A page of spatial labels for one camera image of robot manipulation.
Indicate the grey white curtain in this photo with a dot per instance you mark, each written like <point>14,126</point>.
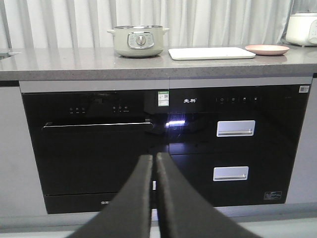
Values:
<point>191,23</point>

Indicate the white rice cooker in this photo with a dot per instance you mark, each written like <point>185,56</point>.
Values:
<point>302,28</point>

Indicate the lower silver drawer handle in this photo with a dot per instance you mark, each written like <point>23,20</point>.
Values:
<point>230,173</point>

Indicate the pink round plate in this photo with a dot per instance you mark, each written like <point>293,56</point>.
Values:
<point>267,50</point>

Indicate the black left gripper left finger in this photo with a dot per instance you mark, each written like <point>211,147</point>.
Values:
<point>129,214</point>

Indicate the upper silver drawer handle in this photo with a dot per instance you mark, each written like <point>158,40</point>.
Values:
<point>235,128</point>

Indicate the grey cabinet door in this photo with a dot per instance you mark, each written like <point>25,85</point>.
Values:
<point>303,184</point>

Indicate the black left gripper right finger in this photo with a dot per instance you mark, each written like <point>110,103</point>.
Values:
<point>184,213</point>

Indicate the pale green electric pot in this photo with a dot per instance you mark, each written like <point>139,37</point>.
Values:
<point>138,40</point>

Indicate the silver drawer handle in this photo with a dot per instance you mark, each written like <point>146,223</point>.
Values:
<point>235,128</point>
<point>230,173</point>

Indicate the black disinfection cabinet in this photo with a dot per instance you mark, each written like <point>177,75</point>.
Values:
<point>278,111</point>

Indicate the green energy label sticker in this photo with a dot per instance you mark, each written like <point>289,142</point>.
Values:
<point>163,98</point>

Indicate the cream bear serving tray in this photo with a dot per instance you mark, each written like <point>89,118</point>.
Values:
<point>213,53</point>

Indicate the black built-in dishwasher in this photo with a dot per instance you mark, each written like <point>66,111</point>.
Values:
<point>87,144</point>

